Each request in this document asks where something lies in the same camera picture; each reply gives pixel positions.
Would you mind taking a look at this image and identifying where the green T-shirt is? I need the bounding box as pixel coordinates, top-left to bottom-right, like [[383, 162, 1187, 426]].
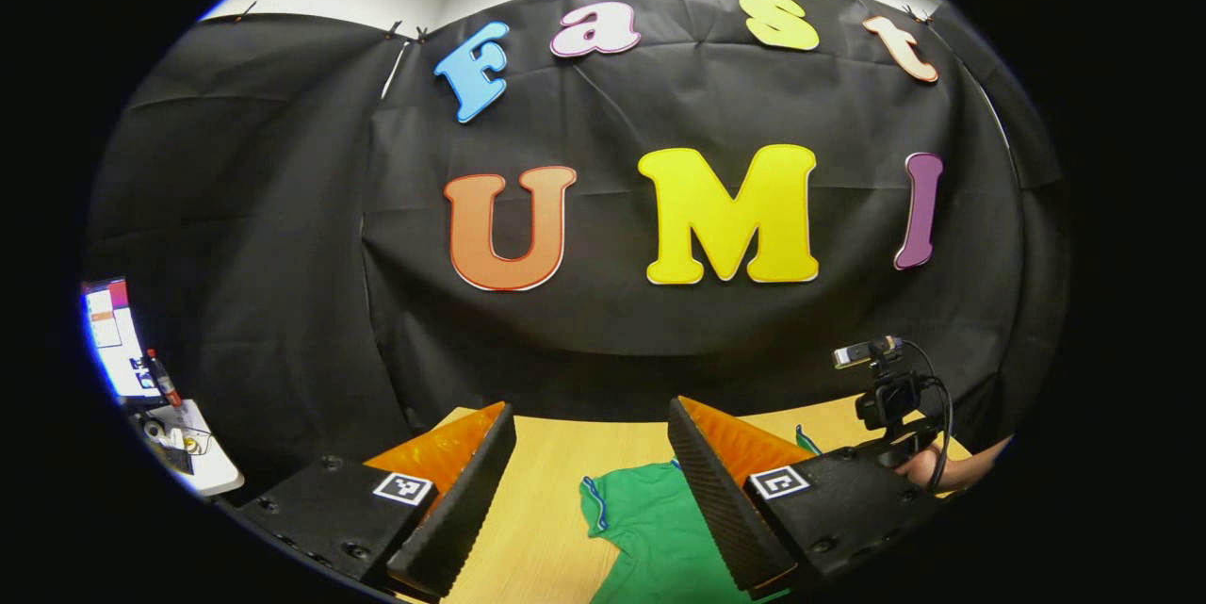
[[579, 425, 821, 604]]

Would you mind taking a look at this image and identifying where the red marker pen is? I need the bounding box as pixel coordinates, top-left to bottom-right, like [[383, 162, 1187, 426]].
[[144, 349, 183, 410]]

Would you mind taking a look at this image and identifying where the computer monitor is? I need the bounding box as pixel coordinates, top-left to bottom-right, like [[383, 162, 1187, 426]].
[[81, 278, 163, 400]]

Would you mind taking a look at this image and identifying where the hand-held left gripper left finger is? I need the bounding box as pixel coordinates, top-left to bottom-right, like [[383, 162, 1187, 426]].
[[236, 401, 518, 600]]

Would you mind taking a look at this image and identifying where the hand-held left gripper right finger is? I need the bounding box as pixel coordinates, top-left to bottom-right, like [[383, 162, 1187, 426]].
[[667, 395, 948, 600]]

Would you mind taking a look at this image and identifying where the white side desk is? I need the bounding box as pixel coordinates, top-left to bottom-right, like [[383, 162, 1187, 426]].
[[122, 397, 246, 498]]

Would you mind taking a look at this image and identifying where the black backdrop cloth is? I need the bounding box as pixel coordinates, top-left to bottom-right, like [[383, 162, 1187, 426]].
[[80, 0, 1075, 492]]

